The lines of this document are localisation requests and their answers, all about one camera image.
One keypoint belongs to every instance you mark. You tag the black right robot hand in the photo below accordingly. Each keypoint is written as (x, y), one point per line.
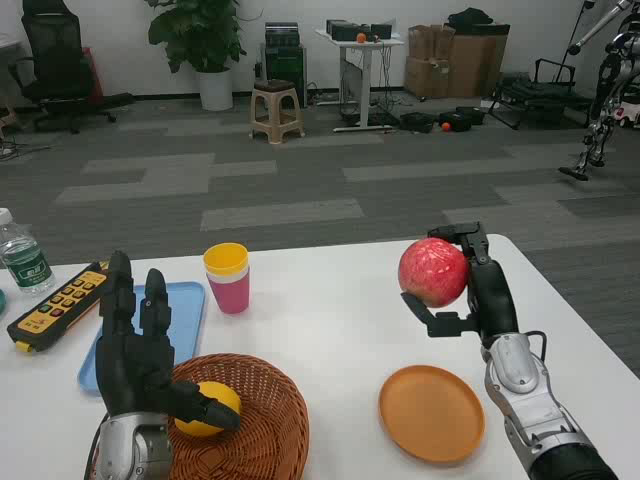
(492, 300)

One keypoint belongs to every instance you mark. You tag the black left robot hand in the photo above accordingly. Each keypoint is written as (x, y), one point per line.
(122, 360)

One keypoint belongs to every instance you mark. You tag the red apple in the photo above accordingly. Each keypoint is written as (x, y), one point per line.
(432, 272)

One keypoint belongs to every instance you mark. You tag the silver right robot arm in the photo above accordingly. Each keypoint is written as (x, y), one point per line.
(530, 400)

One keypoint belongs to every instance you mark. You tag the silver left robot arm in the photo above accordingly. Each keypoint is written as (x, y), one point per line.
(130, 450)

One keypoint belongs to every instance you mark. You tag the yellow round fruit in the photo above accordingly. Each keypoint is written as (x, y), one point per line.
(220, 397)

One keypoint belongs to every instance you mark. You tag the orange round plate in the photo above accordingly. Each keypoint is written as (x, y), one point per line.
(431, 412)

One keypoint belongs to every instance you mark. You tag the teal round object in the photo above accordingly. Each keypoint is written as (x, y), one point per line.
(2, 302)

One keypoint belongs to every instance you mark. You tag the light blue plastic tray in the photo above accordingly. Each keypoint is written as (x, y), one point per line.
(187, 310)

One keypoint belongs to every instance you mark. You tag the yellow black remote controller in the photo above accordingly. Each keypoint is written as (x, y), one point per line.
(50, 320)

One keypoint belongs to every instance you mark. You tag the pink plastic cup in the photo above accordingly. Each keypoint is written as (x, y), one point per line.
(229, 297)

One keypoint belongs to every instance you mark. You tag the clear plastic water bottle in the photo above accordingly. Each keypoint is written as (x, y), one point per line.
(25, 265)

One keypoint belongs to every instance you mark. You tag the yellow plastic cup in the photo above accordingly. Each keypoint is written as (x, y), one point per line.
(226, 257)

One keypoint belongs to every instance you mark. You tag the white plastic cup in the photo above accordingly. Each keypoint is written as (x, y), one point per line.
(244, 273)

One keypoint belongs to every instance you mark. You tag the brown wicker basket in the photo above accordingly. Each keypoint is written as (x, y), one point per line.
(265, 425)

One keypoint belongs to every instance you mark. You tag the small orange ball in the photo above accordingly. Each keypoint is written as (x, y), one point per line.
(361, 37)
(445, 127)

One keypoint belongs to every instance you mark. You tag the wide black floor case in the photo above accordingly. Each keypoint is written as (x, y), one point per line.
(465, 117)

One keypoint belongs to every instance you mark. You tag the small black floor case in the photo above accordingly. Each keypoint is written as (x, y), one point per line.
(417, 122)

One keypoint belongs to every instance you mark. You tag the black metal folding rack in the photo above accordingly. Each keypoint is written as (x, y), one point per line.
(540, 92)

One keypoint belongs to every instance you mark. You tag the stacked cardboard boxes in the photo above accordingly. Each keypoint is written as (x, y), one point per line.
(465, 65)

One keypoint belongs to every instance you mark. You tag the white standing desk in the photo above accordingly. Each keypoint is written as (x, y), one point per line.
(367, 65)

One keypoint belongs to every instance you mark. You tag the black bag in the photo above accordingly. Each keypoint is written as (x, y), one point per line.
(470, 19)

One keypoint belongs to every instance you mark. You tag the beige plastic stool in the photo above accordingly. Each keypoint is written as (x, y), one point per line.
(276, 107)

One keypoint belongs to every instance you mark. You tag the small black equipment box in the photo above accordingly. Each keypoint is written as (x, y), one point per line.
(381, 31)

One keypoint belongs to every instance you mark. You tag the large black equipment box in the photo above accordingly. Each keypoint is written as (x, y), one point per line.
(341, 30)

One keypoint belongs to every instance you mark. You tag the black computer tower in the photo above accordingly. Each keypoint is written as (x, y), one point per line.
(285, 70)

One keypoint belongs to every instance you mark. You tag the black office chair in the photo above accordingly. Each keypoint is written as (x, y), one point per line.
(55, 55)

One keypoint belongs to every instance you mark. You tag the green potted plant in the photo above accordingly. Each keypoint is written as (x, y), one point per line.
(200, 35)

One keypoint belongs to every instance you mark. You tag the stack of black devices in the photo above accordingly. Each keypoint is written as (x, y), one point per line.
(281, 34)

